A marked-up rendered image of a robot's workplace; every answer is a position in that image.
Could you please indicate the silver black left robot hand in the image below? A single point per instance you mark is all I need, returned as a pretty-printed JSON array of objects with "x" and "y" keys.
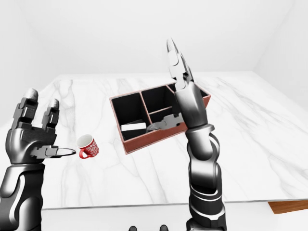
[{"x": 26, "y": 142}]

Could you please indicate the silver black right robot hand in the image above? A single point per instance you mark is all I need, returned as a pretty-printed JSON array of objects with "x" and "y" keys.
[{"x": 192, "y": 108}]

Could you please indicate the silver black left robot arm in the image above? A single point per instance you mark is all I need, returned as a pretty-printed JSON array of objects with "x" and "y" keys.
[{"x": 21, "y": 197}]

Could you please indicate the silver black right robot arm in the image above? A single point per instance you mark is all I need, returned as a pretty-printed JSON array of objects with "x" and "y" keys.
[{"x": 204, "y": 173}]

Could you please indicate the red-brown desk caddy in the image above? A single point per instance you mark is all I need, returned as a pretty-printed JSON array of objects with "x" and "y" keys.
[{"x": 149, "y": 142}]

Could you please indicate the white book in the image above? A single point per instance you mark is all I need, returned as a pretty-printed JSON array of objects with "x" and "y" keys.
[{"x": 133, "y": 126}]

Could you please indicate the red patterned mug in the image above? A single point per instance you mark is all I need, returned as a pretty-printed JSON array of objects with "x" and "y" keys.
[{"x": 91, "y": 146}]

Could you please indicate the small dark shape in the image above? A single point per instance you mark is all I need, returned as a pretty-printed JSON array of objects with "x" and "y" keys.
[
  {"x": 164, "y": 228},
  {"x": 132, "y": 228}
]

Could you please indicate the brown wooden board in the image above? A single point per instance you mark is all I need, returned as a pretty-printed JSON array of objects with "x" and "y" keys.
[{"x": 291, "y": 206}]

